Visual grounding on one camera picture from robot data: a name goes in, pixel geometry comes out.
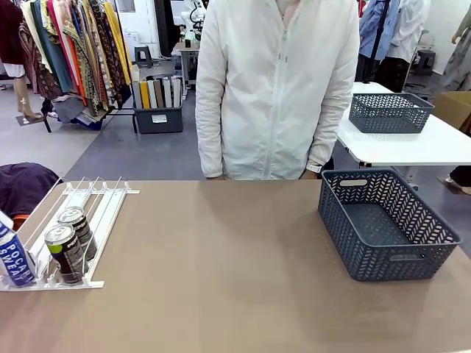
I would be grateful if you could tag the background work table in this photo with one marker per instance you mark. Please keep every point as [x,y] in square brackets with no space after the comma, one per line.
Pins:
[185,59]

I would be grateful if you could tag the hanging white shirt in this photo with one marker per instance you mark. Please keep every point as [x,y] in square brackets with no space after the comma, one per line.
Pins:
[408,29]

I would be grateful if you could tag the white board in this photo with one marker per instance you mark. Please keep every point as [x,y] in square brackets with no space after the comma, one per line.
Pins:
[176,92]

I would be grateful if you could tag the blue Pocari Sweat can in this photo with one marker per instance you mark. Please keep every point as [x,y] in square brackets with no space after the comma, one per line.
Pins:
[13,257]

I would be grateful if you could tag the large grey woven plastic basket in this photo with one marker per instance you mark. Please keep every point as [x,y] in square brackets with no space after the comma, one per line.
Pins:
[371,250]

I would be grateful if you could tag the person in white jacket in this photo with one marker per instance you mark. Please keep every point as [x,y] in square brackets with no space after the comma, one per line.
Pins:
[272,92]

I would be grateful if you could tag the cardboard box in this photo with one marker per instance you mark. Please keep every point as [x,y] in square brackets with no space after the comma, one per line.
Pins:
[454,108]

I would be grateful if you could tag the yellow board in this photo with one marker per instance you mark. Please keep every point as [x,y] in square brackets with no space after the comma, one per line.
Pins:
[145,95]

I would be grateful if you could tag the grey storage bin with label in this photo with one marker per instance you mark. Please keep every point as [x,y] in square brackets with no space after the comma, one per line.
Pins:
[158,119]

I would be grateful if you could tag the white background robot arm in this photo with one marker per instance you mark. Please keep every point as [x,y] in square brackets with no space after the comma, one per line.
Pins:
[191,18]

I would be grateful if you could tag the small grey woven plastic basket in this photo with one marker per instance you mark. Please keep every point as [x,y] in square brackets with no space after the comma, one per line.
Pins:
[386,117]

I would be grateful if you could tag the white wrist watch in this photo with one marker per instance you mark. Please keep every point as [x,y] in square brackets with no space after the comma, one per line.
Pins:
[314,168]

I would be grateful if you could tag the hanging blue shirt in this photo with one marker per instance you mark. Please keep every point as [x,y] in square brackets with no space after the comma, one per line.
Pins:
[375,29]

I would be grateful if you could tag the dark purple cloth bundle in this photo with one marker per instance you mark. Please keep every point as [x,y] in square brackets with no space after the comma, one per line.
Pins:
[22,184]

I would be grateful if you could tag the mannequin in grey dress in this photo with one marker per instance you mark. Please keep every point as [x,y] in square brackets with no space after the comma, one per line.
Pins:
[460,59]

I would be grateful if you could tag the dark grey plastic stool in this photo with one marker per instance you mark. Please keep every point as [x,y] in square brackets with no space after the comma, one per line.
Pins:
[427,62]

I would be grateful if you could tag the white side table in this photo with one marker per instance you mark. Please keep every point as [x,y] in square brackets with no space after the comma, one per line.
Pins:
[397,145]

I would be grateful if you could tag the clothes rack with colourful garments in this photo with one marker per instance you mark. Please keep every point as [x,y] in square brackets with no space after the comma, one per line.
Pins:
[84,51]

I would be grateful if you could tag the black drink can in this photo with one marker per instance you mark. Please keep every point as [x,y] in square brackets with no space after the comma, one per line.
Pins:
[82,227]

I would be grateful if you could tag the mannequin in dark red top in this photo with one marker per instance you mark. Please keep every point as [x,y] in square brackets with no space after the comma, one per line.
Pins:
[11,36]

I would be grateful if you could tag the brown board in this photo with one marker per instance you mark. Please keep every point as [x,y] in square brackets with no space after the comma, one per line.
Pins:
[158,93]

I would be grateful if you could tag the black can with green patch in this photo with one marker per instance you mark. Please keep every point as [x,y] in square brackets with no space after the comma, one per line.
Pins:
[69,257]

